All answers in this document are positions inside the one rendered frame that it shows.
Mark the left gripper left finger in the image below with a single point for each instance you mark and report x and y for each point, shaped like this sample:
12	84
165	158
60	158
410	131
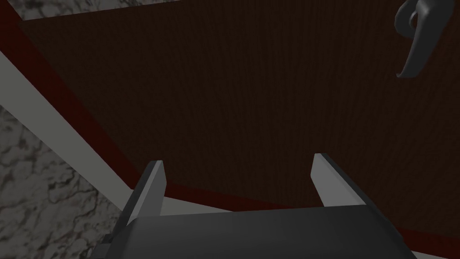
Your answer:
149	194

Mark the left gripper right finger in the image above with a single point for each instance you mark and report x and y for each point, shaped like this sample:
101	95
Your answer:
336	187

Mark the dark brown wooden door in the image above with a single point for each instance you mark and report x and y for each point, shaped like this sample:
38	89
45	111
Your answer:
230	100

